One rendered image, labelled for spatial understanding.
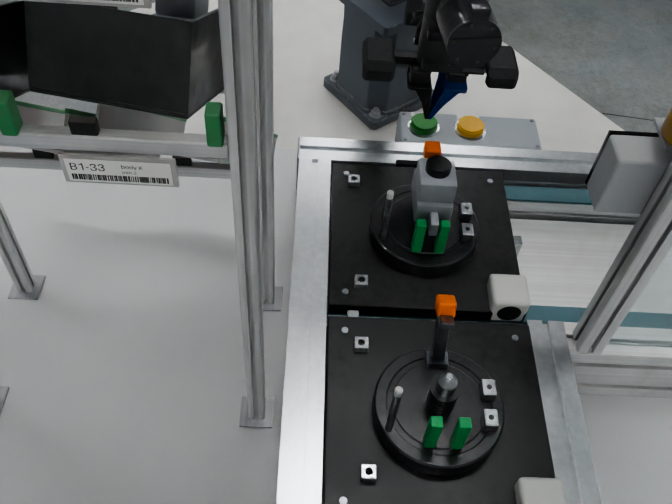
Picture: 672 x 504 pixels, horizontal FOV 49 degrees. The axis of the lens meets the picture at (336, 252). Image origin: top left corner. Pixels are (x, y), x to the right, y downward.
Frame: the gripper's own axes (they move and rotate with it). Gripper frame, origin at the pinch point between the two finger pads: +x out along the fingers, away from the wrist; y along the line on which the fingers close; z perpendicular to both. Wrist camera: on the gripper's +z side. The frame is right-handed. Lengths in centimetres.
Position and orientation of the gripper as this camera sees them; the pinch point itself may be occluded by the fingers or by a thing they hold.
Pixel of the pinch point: (431, 96)
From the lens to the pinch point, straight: 96.2
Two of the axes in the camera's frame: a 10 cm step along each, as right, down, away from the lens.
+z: 0.1, -7.8, 6.2
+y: -10.0, -0.5, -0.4
